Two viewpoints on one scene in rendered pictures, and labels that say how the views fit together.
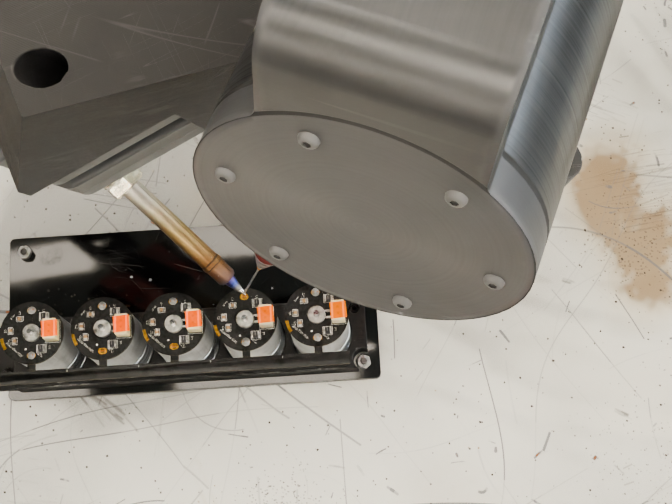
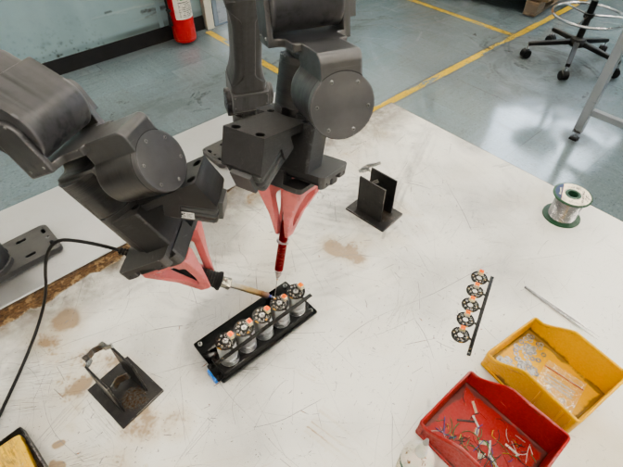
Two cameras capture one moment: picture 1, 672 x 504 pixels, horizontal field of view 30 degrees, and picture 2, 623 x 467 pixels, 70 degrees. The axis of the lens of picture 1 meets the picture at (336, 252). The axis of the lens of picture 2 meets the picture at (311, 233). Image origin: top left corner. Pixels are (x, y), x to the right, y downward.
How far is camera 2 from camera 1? 0.29 m
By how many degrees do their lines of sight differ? 34
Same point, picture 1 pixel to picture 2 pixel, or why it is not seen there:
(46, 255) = (207, 341)
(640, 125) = (329, 232)
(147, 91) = (279, 135)
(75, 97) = (270, 135)
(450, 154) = (355, 69)
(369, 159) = (342, 81)
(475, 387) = (340, 302)
